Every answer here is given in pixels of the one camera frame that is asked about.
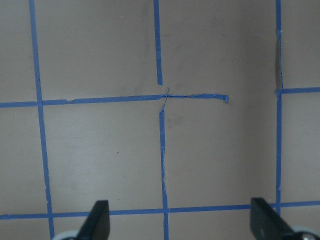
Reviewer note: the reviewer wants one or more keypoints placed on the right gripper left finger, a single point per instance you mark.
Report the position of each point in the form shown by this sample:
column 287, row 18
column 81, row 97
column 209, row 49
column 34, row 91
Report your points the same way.
column 95, row 227

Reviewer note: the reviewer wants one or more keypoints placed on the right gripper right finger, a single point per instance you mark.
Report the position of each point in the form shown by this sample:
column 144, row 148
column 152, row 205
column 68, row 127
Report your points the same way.
column 266, row 224

